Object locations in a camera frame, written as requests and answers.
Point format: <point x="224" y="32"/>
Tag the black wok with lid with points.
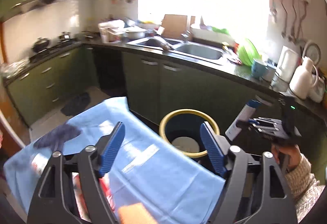
<point x="40" y="45"/>

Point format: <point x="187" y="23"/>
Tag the orange packet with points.
<point x="135" y="212"/>

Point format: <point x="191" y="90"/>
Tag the row of hanging utensils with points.
<point x="293" y="12"/>

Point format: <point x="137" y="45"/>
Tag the green sink cabinet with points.
<point x="178" y="86"/>

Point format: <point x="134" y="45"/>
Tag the green drawer cabinet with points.
<point x="51" y="81"/>

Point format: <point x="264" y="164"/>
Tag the red packet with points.
<point x="106" y="193"/>

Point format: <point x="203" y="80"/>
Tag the white basin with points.
<point x="135" y="33"/>

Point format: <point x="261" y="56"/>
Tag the black gas stove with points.
<point x="60" y="46"/>

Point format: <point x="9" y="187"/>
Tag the light blue cloth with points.
<point x="153" y="162"/>

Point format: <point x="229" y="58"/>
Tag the white round dial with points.
<point x="313" y="51"/>

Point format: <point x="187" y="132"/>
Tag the white thermos jug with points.
<point x="302" y="81"/>

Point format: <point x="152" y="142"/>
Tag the person's right forearm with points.
<point x="302" y="183"/>

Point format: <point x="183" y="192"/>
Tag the white tube with blue cap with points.
<point x="242" y="119"/>

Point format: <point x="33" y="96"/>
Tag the dark floor mat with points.
<point x="76" y="104"/>

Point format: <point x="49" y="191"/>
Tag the yellow-rimmed dark bin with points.
<point x="178" y="121"/>

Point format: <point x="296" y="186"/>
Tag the green colander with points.
<point x="249" y="52"/>

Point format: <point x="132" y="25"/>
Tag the small dark pot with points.
<point x="64" y="36"/>

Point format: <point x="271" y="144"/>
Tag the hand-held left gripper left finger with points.
<point x="113" y="147"/>

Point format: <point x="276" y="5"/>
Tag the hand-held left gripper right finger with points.
<point x="212" y="147"/>

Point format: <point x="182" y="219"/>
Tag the dark blue striped cloth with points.
<point x="57" y="134"/>

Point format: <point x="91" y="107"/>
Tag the brown cutting board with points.
<point x="175" y="26"/>

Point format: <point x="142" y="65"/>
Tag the white electric kettle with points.
<point x="287" y="64"/>

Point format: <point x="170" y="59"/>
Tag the grey rag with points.
<point x="161" y="42"/>

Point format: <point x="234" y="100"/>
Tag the clear plastic bag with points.
<point x="14" y="68"/>

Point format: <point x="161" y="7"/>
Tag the red and white can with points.
<point x="38" y="164"/>

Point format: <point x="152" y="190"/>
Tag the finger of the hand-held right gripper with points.
<point x="267" y="122"/>
<point x="260" y="130"/>

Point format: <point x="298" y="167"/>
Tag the white plastic bucket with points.
<point x="109" y="31"/>

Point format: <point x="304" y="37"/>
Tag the blue cup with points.
<point x="258" y="68"/>

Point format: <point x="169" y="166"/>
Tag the person's right hand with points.
<point x="295" y="153"/>

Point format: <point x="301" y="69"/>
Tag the steel double sink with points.
<point x="201" y="51"/>

